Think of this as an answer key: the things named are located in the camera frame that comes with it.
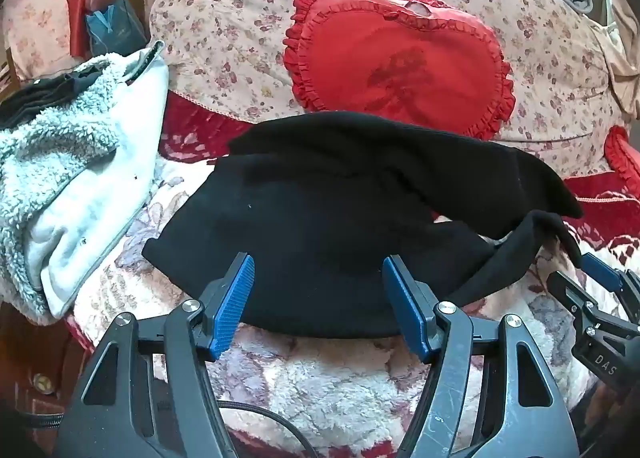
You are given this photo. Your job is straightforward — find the black garment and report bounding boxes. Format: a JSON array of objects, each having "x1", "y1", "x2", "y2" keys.
[{"x1": 0, "y1": 66, "x2": 108, "y2": 130}]

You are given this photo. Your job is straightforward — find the brown leather bag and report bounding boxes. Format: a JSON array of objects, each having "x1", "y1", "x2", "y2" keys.
[{"x1": 0, "y1": 303, "x2": 96, "y2": 458}]

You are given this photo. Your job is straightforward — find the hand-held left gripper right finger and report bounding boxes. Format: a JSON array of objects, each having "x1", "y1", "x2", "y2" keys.
[{"x1": 381, "y1": 255, "x2": 582, "y2": 458}]

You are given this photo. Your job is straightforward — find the teal bag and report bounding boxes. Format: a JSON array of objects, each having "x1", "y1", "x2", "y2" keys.
[{"x1": 85, "y1": 0, "x2": 151, "y2": 56}]

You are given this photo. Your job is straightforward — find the red heart-shaped ruffled pillow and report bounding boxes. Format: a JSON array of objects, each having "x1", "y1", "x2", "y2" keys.
[{"x1": 282, "y1": 0, "x2": 517, "y2": 141}]

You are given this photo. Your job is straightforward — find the small red ruffled pillow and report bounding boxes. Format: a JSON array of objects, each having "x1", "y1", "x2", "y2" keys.
[{"x1": 603, "y1": 125, "x2": 640, "y2": 189}]

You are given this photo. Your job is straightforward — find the beige cloth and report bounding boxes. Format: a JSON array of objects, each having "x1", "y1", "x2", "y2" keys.
[{"x1": 587, "y1": 0, "x2": 640, "y2": 120}]

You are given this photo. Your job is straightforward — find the black cable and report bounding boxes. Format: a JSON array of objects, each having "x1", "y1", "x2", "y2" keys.
[{"x1": 216, "y1": 400, "x2": 313, "y2": 458}]

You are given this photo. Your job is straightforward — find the floral quilt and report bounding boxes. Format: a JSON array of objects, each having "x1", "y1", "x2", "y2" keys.
[{"x1": 147, "y1": 0, "x2": 626, "y2": 174}]

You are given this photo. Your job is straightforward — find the light blue fleece jacket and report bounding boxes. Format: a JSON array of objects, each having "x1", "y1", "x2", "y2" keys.
[{"x1": 0, "y1": 41, "x2": 171, "y2": 326}]

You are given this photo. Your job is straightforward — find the red and white floral blanket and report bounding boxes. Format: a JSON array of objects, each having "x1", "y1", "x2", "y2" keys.
[{"x1": 65, "y1": 91, "x2": 640, "y2": 458}]

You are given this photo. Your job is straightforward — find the floral bedding bundle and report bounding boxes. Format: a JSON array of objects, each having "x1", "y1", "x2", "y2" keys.
[{"x1": 4, "y1": 0, "x2": 76, "y2": 82}]

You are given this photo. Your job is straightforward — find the black pants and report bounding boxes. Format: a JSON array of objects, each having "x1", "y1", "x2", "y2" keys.
[{"x1": 141, "y1": 110, "x2": 585, "y2": 340}]

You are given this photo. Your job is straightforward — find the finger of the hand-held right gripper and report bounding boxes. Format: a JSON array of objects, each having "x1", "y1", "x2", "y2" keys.
[
  {"x1": 546, "y1": 269, "x2": 608, "y2": 326},
  {"x1": 580, "y1": 252, "x2": 640, "y2": 325}
]

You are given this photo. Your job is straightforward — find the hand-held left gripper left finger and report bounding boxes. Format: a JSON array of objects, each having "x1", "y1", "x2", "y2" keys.
[{"x1": 52, "y1": 252, "x2": 256, "y2": 458}]

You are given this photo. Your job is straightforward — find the red lace-edged sheet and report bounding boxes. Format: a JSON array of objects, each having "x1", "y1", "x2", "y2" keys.
[{"x1": 562, "y1": 172, "x2": 640, "y2": 206}]

